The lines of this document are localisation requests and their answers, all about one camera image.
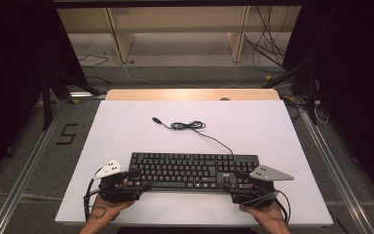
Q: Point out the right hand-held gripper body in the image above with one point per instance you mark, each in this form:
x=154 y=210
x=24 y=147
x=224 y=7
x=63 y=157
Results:
x=256 y=193

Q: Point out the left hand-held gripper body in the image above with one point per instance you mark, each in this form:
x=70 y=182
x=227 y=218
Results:
x=117 y=190

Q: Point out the black keyboard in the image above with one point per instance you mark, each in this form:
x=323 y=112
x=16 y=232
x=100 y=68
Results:
x=188 y=170

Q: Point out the person's left hand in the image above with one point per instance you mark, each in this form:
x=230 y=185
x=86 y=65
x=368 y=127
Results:
x=108 y=211

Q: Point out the person's right hand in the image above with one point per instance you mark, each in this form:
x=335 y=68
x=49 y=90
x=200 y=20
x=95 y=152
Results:
x=266 y=214

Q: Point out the white table board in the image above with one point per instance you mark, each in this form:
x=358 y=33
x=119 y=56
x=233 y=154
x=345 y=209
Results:
x=240 y=130

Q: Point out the silver metal bar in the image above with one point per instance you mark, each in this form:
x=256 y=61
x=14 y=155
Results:
x=87 y=94

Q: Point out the wooden table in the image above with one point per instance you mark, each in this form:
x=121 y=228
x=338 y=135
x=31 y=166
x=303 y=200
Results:
x=191 y=94

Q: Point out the black metal stand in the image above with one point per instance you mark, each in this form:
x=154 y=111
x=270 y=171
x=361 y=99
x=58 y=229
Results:
x=47 y=104
x=310 y=91

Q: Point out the light wooden shelf unit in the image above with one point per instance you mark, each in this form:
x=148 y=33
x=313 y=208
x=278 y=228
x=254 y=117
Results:
x=175 y=19

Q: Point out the aluminium floor rail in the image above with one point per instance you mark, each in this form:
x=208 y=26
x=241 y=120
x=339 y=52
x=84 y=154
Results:
x=334 y=169
x=22 y=182

